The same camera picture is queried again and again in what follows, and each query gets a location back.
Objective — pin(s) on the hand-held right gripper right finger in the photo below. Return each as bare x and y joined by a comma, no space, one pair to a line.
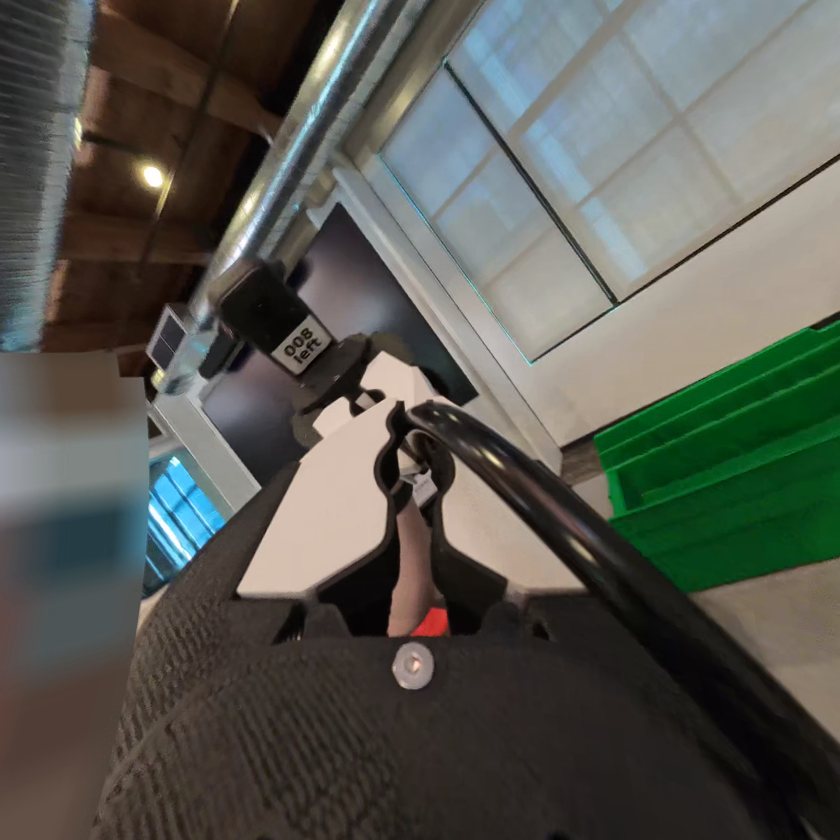
499,544

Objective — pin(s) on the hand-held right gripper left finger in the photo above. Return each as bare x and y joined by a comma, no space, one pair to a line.
328,512

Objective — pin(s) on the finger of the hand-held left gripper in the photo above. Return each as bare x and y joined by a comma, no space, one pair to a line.
341,417
400,380

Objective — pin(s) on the green plastic crate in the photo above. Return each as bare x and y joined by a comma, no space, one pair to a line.
722,492

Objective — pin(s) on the white air vent grille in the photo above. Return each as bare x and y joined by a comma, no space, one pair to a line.
167,338

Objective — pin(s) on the orange traffic cone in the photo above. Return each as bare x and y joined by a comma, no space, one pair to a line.
433,623

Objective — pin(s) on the interior glass partition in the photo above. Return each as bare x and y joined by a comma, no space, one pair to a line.
184,512

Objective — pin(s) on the round ceiling light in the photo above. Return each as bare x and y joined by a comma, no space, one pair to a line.
152,176

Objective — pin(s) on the large frosted window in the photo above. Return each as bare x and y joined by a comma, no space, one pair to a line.
590,164

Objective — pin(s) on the large black wall screen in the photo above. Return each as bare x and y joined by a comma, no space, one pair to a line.
367,289

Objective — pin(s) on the round spiral metal duct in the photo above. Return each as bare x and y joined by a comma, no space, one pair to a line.
308,118

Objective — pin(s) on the large ribbed metal duct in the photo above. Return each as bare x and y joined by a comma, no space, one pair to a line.
33,164

